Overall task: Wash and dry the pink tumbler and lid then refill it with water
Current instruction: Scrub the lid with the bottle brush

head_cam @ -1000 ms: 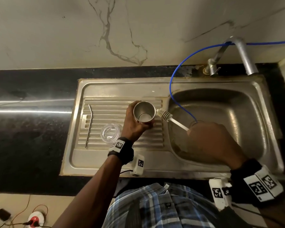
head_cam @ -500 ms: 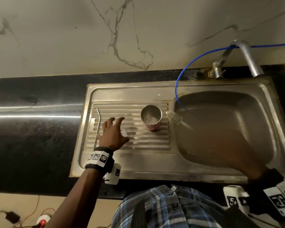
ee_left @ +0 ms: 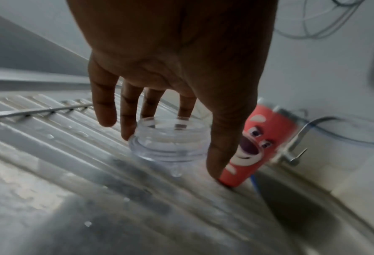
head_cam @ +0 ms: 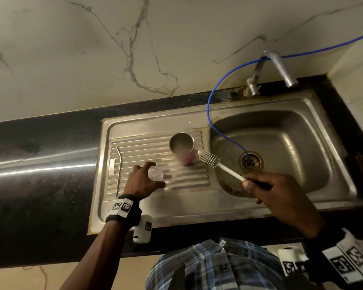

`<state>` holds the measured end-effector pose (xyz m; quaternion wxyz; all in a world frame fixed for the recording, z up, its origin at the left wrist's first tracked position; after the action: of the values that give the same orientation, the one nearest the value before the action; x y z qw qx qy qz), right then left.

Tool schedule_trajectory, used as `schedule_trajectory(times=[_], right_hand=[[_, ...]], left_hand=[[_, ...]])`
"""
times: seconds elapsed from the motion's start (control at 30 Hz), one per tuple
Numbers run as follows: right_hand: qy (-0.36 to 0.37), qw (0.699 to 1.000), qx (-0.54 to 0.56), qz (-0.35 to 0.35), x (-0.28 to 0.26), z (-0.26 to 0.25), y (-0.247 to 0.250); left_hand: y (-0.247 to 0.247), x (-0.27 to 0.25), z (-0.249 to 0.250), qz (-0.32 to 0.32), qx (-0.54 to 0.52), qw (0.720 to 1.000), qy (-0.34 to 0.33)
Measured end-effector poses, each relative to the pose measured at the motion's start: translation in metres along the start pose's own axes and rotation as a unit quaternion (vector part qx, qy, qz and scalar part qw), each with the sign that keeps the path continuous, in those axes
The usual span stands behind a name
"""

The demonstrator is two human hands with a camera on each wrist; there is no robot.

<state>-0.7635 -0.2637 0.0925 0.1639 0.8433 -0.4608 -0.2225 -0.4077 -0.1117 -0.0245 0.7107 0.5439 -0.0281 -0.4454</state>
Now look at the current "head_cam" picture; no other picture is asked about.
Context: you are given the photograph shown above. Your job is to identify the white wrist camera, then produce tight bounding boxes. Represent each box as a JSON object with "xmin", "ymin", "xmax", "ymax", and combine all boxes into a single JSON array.
[
  {"xmin": 277, "ymin": 246, "xmax": 310, "ymax": 279},
  {"xmin": 132, "ymin": 214, "xmax": 154, "ymax": 245}
]

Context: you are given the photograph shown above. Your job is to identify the black wrist band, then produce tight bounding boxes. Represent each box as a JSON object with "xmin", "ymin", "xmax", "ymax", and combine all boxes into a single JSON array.
[
  {"xmin": 105, "ymin": 193, "xmax": 143, "ymax": 231},
  {"xmin": 302, "ymin": 227, "xmax": 363, "ymax": 290}
]

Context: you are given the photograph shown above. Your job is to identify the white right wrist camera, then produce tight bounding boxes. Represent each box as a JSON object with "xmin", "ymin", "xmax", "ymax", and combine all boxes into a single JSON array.
[{"xmin": 277, "ymin": 246, "xmax": 310, "ymax": 279}]

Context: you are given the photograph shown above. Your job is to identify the pink steel tumbler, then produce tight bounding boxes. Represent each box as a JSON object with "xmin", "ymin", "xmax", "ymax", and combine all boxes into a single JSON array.
[{"xmin": 168, "ymin": 132, "xmax": 196, "ymax": 166}]

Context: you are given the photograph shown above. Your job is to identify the blue plaid clothing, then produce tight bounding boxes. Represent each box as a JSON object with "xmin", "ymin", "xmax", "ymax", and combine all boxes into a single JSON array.
[{"xmin": 145, "ymin": 237, "xmax": 292, "ymax": 290}]

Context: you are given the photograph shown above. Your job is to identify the white bottle brush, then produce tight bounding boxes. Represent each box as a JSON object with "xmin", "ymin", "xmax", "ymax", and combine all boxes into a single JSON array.
[{"xmin": 197, "ymin": 149, "xmax": 272, "ymax": 191}]

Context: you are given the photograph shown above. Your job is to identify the thin blue tube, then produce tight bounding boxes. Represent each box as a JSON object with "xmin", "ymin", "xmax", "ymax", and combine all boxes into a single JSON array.
[{"xmin": 207, "ymin": 29, "xmax": 363, "ymax": 166}]

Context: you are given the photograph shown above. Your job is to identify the black right wrist band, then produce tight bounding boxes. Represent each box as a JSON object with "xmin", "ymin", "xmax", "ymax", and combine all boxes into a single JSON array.
[{"xmin": 302, "ymin": 227, "xmax": 363, "ymax": 290}]

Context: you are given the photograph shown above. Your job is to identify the person's right hand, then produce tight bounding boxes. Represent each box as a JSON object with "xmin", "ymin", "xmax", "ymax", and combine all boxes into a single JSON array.
[{"xmin": 241, "ymin": 172, "xmax": 326, "ymax": 240}]

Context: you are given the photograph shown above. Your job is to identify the black left wrist band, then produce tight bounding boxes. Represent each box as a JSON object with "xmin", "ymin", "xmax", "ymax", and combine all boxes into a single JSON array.
[{"xmin": 105, "ymin": 193, "xmax": 143, "ymax": 231}]

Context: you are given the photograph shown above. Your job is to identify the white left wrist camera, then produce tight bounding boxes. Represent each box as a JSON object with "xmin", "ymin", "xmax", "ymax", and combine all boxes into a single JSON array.
[{"xmin": 132, "ymin": 214, "xmax": 154, "ymax": 245}]

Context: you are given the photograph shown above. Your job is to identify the person's left forearm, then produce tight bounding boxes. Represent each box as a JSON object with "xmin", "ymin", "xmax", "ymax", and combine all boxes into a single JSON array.
[{"xmin": 59, "ymin": 220, "xmax": 128, "ymax": 290}]

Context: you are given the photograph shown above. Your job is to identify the bent metal straw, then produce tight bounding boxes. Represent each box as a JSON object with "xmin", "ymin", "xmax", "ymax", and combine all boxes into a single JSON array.
[{"xmin": 115, "ymin": 145, "xmax": 123, "ymax": 199}]

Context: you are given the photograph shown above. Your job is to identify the clear plastic lid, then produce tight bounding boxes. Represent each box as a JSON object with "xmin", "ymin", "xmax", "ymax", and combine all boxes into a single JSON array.
[{"xmin": 147, "ymin": 166, "xmax": 165, "ymax": 181}]

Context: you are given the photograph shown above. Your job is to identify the metal faucet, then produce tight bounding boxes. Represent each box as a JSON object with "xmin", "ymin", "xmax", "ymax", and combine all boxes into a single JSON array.
[{"xmin": 244, "ymin": 49, "xmax": 300, "ymax": 99}]

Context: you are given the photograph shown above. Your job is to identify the stainless steel sink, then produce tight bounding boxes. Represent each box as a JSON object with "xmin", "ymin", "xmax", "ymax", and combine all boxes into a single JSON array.
[{"xmin": 87, "ymin": 88, "xmax": 363, "ymax": 236}]

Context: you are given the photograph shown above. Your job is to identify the person's left hand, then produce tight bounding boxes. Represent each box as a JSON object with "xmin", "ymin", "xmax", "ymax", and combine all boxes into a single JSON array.
[{"xmin": 123, "ymin": 161, "xmax": 167, "ymax": 202}]

